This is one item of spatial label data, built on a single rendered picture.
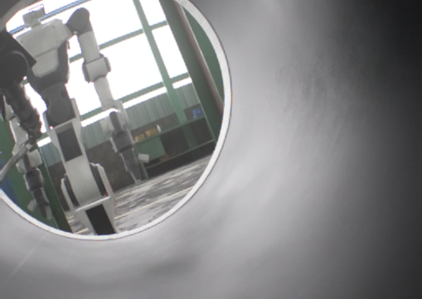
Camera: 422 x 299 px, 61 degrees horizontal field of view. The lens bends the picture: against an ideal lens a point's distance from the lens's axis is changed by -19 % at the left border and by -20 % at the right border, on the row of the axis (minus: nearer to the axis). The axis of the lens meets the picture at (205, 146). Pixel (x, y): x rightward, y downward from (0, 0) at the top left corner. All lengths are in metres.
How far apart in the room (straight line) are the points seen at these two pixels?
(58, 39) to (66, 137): 0.43
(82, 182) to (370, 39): 1.41
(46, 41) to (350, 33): 1.57
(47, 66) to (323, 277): 1.65
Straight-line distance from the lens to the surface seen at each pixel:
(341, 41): 0.39
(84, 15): 1.90
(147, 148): 9.80
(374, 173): 0.28
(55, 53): 1.81
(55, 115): 1.78
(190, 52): 4.76
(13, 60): 0.88
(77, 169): 1.66
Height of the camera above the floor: 0.65
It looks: 3 degrees down
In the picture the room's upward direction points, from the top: 22 degrees counter-clockwise
